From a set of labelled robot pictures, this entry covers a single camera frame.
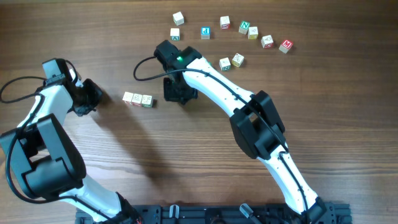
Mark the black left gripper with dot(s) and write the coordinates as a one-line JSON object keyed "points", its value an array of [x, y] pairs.
{"points": [[96, 97]]}

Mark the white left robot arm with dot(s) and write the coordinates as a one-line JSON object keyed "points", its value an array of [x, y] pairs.
{"points": [[42, 163]]}

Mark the yellow side block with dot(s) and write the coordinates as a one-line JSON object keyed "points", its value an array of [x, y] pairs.
{"points": [[253, 33]]}

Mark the red block with drawing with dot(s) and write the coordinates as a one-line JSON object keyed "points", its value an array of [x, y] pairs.
{"points": [[136, 99]]}

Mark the plain white block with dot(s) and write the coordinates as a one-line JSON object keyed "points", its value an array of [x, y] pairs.
{"points": [[178, 18]]}

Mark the green side white block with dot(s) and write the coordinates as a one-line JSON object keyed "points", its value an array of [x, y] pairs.
{"points": [[225, 64]]}

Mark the red X block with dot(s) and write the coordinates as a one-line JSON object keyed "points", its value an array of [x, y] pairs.
{"points": [[225, 22]]}

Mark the red M block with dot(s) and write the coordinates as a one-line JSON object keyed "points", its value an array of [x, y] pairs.
{"points": [[285, 46]]}

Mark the yellow V block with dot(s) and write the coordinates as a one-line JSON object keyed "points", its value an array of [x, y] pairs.
{"points": [[238, 60]]}

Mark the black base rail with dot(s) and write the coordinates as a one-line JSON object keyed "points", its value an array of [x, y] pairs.
{"points": [[270, 213]]}

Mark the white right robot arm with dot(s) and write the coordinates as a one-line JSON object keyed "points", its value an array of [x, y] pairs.
{"points": [[257, 127]]}

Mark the green Z block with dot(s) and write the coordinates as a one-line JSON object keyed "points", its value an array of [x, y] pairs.
{"points": [[147, 101]]}

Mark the blue P block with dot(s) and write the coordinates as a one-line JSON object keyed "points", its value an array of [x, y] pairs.
{"points": [[205, 33]]}

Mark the green N block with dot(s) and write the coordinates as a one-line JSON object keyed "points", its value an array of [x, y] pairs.
{"points": [[244, 27]]}

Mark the red G block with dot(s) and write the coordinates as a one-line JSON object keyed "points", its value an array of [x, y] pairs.
{"points": [[127, 97]]}

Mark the red Q block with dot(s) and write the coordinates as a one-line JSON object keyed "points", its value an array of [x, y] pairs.
{"points": [[267, 41]]}

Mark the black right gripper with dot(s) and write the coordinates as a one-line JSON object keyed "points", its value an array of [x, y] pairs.
{"points": [[169, 96]]}

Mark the green V block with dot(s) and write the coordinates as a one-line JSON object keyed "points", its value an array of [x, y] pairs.
{"points": [[175, 34]]}

